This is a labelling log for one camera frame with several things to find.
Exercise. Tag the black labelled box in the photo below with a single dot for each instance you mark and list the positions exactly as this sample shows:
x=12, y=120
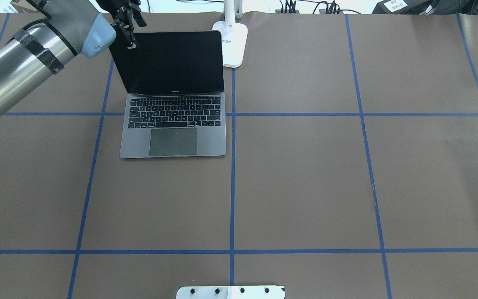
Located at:
x=401, y=7

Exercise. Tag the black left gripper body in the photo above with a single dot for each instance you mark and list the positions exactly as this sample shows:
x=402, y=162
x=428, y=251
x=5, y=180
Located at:
x=125, y=23

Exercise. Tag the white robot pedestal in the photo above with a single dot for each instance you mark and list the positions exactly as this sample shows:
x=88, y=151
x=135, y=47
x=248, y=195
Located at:
x=232, y=292

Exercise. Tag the grey laptop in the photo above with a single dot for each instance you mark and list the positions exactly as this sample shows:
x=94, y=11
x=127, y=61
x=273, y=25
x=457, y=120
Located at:
x=175, y=104

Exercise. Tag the cardboard box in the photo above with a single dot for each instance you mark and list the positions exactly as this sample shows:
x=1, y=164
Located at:
x=29, y=6

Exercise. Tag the white desk lamp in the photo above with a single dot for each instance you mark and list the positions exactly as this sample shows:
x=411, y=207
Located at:
x=233, y=34

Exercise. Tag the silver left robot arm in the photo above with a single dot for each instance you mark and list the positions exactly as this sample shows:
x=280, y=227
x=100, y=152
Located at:
x=69, y=28

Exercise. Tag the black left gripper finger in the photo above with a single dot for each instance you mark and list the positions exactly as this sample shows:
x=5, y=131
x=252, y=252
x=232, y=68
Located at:
x=123, y=27
x=137, y=15

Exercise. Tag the black power strip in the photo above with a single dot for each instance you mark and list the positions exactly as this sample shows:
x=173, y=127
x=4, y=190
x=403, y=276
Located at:
x=320, y=6

